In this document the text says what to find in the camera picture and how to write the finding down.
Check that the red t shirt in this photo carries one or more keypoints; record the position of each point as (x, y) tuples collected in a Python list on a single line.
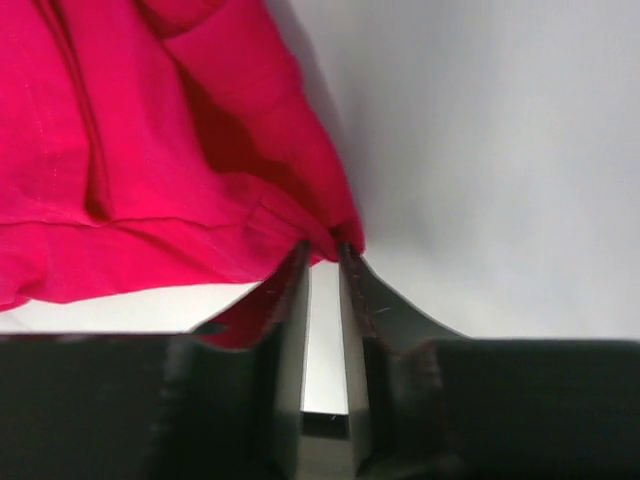
[(149, 144)]

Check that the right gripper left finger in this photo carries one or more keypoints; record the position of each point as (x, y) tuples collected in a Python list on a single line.
[(245, 389)]

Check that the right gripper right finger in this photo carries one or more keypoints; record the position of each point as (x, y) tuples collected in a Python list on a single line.
[(404, 373)]

